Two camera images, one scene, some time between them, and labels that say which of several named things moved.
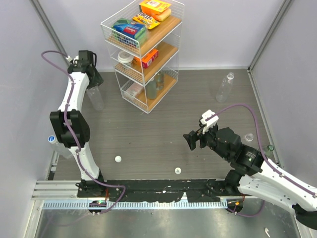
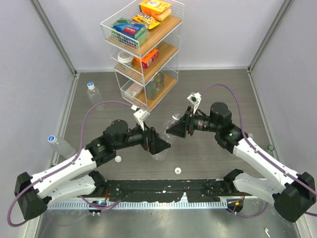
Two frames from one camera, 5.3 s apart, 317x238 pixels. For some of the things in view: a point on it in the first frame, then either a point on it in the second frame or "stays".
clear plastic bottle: [96, 98] stays
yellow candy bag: [146, 20] stays
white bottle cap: [118, 158] stays
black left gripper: [97, 80] → [150, 143]
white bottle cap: [178, 170] stays
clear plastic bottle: [224, 88] → [170, 139]
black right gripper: [192, 137] → [186, 123]
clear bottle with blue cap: [59, 148] stays
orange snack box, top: [152, 8] stays
